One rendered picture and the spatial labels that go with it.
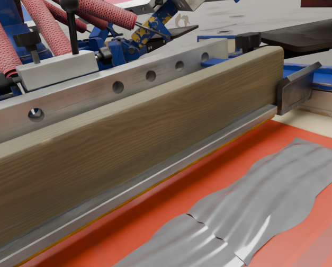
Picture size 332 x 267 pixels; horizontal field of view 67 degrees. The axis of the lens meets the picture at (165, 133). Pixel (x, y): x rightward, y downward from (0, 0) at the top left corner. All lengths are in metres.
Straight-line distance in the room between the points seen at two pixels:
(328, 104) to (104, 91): 0.33
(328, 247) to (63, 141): 0.21
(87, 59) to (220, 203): 0.34
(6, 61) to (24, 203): 0.47
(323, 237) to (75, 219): 0.19
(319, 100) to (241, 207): 0.22
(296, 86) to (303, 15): 2.04
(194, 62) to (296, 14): 1.94
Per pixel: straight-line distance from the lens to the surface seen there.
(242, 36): 0.46
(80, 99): 0.43
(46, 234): 0.22
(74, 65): 0.47
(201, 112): 0.26
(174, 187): 0.27
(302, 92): 0.39
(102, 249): 0.24
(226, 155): 0.31
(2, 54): 0.66
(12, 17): 1.00
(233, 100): 0.29
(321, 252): 0.23
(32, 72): 0.46
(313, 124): 0.39
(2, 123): 0.42
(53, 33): 0.70
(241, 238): 0.22
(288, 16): 2.46
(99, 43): 1.20
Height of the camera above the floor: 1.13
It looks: 27 degrees down
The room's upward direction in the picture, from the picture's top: 11 degrees counter-clockwise
